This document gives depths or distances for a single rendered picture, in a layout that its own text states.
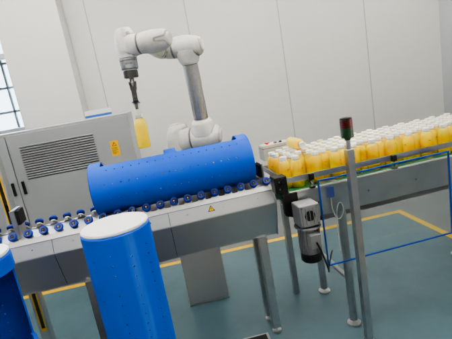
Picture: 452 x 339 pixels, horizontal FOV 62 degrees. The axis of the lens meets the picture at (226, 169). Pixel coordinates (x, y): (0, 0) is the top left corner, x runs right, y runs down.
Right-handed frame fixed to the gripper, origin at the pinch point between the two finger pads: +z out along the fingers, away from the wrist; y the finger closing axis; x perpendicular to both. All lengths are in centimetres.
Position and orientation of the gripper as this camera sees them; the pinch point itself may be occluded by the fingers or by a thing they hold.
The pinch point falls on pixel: (137, 109)
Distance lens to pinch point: 204.5
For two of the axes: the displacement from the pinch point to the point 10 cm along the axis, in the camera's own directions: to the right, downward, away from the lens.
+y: 1.9, 1.1, -9.8
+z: 1.5, 9.8, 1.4
